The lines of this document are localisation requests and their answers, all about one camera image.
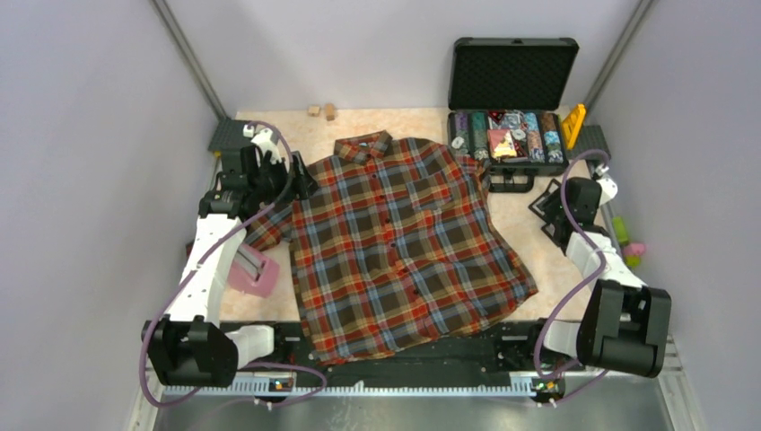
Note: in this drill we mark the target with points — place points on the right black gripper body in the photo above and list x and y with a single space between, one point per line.
567 185

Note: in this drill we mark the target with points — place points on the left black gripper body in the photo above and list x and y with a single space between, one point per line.
298 188

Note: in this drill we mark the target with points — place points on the plaid flannel shirt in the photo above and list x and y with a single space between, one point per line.
395 249

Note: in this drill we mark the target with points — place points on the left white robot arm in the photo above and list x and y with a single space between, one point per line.
185 345

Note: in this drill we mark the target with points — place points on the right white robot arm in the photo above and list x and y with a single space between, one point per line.
625 326

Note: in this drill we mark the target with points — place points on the black brooch display tray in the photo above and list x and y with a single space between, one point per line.
538 205

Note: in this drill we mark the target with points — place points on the right grey baseplate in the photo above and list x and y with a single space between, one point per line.
590 137

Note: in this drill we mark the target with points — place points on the grey baseplate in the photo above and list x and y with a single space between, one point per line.
590 137
229 136

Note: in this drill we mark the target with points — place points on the yellow plastic toy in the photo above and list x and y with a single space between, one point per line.
572 125

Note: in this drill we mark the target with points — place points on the wooden block right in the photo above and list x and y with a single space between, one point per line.
330 111

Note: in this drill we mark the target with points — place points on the green pink toy pieces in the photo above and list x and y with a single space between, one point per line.
632 251

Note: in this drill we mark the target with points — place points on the left grey baseplate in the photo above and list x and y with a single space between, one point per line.
229 136

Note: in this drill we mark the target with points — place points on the pink metronome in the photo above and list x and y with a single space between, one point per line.
253 273

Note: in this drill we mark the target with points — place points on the black poker chip case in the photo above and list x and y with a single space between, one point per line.
502 97

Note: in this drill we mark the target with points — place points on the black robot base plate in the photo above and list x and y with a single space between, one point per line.
495 359

